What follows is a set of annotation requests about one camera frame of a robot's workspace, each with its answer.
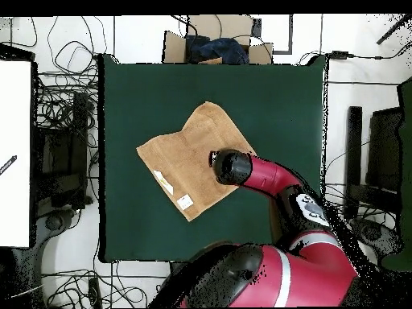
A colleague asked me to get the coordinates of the dark blue garment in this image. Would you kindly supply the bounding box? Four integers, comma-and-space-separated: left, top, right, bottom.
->
186, 35, 250, 65

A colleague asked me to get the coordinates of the black marker strip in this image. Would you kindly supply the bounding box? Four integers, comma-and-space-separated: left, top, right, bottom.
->
0, 154, 18, 176

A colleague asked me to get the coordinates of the black power strip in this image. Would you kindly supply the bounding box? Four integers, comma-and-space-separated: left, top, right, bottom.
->
88, 277, 103, 308

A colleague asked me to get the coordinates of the white board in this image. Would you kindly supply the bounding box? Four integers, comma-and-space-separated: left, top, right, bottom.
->
0, 59, 32, 249

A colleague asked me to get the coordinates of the black slanted rod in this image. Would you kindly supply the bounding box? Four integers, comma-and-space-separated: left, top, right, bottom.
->
376, 14, 412, 46

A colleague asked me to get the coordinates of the tan terry towel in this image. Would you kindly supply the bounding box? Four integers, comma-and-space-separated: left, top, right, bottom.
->
135, 101, 258, 222

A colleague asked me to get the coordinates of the black adapter cable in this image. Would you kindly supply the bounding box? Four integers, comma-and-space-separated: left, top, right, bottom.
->
347, 40, 412, 61

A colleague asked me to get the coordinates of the dark green table cloth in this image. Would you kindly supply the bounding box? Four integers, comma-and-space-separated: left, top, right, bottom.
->
97, 53, 328, 263

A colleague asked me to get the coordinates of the grey metal frame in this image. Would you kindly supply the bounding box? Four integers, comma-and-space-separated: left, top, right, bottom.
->
273, 14, 294, 55

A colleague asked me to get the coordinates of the black upright bar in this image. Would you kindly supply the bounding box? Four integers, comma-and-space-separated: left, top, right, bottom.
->
343, 105, 364, 220

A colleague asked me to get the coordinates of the dark green fabric panel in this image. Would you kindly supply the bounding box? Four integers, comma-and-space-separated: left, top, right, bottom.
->
381, 76, 412, 272

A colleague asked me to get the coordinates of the brown cardboard box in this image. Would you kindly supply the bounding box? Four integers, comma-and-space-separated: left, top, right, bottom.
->
162, 14, 274, 65

